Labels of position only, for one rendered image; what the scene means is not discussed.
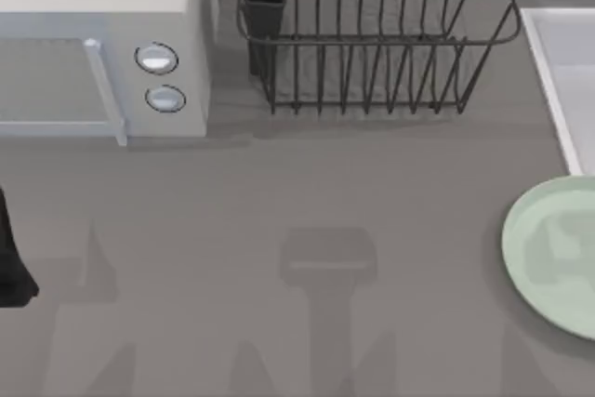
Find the black cutlery holder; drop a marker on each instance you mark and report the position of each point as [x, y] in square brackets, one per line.
[265, 2]

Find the large round microwave knob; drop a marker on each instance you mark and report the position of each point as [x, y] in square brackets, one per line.
[156, 58]

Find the white sink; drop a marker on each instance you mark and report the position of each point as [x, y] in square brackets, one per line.
[564, 71]

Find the pale green plate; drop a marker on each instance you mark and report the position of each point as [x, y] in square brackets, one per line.
[553, 253]

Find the small round microwave knob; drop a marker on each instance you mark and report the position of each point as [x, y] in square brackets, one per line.
[165, 98]

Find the microwave oven door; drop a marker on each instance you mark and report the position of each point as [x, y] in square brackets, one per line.
[51, 85]

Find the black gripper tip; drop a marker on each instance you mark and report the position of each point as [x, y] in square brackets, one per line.
[11, 271]

